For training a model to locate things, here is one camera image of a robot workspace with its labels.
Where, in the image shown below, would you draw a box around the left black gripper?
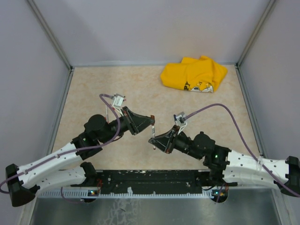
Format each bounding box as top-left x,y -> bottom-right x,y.
100,106 -> 155,144

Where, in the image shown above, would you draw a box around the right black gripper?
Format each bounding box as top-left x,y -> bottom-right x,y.
150,124 -> 203,160

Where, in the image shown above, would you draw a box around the white pen blue markings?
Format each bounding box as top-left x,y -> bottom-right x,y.
151,123 -> 156,150

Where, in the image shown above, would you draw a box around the white pen red tip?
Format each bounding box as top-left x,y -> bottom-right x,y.
105,106 -> 109,122

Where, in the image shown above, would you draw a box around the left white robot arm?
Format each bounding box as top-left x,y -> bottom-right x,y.
5,106 -> 155,207

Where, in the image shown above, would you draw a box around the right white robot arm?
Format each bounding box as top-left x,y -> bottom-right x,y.
148,126 -> 300,197

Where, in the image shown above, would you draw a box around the yellow folded t-shirt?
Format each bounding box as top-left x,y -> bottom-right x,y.
160,55 -> 228,93

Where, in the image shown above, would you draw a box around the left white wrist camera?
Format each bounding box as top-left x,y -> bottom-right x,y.
112,94 -> 125,112

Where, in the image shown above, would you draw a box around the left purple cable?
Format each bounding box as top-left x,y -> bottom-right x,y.
0,93 -> 122,204

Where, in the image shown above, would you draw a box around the purple cable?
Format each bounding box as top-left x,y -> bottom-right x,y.
0,93 -> 122,204
185,104 -> 300,196

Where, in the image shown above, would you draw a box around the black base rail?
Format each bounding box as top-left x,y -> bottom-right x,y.
72,170 -> 225,195

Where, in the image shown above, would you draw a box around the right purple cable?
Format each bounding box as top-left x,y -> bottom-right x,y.
185,104 -> 300,196

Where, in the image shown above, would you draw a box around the white slotted cable duct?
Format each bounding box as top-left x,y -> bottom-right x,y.
37,189 -> 227,199

